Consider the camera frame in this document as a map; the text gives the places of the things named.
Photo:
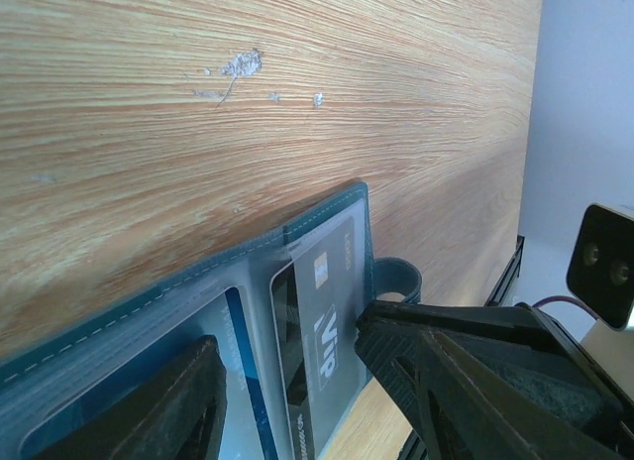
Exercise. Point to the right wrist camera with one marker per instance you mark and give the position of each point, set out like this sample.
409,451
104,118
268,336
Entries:
600,272

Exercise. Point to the teal card holder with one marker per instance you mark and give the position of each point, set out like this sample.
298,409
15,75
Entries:
63,383

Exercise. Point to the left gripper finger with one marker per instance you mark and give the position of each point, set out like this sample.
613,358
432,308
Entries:
179,413

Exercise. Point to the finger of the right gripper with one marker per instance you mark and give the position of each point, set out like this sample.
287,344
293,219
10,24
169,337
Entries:
494,383

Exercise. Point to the black VIP card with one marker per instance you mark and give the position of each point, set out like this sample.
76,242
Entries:
316,299

